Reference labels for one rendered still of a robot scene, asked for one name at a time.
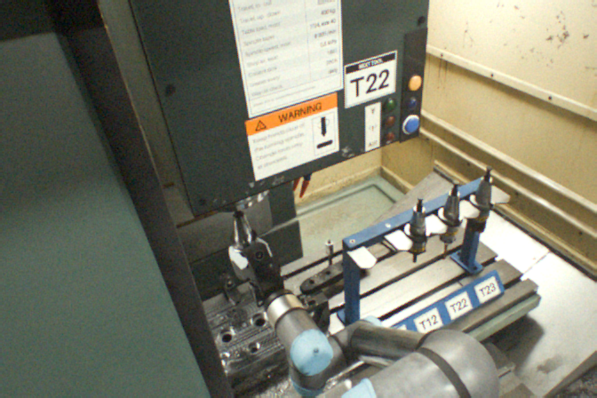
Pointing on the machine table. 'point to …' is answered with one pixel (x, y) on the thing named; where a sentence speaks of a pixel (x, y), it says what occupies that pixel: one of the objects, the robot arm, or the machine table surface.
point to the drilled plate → (249, 366)
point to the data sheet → (287, 51)
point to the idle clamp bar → (323, 279)
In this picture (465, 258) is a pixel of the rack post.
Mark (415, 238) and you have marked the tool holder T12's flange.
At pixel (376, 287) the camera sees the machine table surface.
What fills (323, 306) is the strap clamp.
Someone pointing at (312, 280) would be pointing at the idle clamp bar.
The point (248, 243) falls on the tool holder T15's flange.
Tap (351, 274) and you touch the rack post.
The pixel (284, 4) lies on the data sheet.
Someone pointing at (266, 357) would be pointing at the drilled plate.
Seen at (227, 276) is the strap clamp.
